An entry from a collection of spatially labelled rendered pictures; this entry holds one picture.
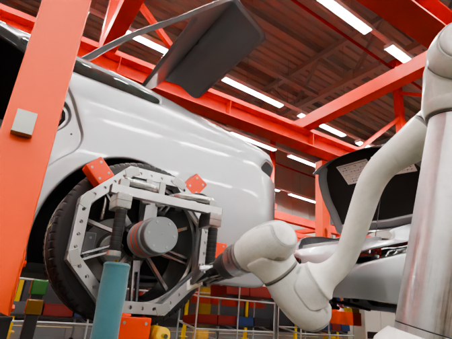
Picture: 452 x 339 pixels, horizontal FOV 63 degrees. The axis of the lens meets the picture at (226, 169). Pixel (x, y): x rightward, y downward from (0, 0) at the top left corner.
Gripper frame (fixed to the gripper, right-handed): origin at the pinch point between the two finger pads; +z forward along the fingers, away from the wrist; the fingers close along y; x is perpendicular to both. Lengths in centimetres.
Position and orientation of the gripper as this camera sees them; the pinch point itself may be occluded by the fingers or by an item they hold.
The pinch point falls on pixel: (194, 282)
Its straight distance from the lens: 120.2
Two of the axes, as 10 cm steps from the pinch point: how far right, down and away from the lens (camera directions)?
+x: 0.9, 8.3, -5.4
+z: -5.9, 4.8, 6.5
